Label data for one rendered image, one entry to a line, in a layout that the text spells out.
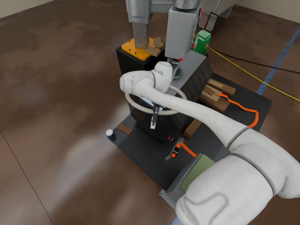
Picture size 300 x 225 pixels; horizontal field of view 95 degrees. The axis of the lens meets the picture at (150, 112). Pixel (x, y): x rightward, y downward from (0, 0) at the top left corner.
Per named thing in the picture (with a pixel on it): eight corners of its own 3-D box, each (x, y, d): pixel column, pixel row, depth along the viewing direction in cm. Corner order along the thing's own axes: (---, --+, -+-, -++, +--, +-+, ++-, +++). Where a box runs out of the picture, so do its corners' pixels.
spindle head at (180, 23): (173, 40, 164) (180, -7, 126) (191, 44, 159) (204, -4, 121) (164, 59, 146) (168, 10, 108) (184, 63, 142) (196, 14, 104)
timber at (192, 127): (189, 139, 212) (191, 135, 202) (182, 134, 216) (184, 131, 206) (199, 125, 224) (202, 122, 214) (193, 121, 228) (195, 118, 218)
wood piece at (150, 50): (145, 53, 203) (145, 50, 199) (148, 49, 208) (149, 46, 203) (156, 57, 197) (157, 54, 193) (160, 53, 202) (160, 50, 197)
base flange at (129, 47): (120, 48, 215) (119, 45, 211) (141, 35, 235) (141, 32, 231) (143, 61, 198) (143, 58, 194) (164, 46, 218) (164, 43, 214)
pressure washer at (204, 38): (196, 52, 329) (209, 10, 256) (207, 60, 314) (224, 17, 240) (185, 57, 319) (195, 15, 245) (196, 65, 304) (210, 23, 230)
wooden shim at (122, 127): (116, 128, 222) (116, 127, 221) (120, 123, 227) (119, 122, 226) (129, 135, 216) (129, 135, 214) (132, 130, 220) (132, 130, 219)
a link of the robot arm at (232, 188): (212, 209, 90) (186, 231, 85) (195, 186, 99) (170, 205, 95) (299, 199, 29) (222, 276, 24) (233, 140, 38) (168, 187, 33)
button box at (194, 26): (187, 47, 134) (195, 14, 110) (190, 48, 133) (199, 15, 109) (185, 52, 130) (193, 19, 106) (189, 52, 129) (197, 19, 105)
